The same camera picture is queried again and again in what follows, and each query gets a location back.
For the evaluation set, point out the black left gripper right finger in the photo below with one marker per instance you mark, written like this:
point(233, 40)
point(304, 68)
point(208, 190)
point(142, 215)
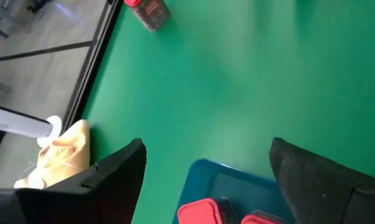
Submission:
point(330, 193)

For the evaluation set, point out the green table mat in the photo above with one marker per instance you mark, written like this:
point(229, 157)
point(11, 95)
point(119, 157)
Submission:
point(237, 93)

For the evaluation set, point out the red-lid spice box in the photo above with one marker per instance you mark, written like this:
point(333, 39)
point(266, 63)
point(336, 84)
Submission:
point(151, 12)
point(262, 218)
point(202, 213)

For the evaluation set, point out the white tower fan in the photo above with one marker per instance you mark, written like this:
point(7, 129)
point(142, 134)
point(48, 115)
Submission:
point(16, 124)

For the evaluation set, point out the yellow checked cloth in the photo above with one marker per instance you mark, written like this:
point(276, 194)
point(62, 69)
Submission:
point(66, 152)

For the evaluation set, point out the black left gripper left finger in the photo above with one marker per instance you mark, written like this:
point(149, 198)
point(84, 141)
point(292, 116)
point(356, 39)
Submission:
point(81, 202)

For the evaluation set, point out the teal plastic tray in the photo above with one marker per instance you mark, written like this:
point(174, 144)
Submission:
point(237, 183)

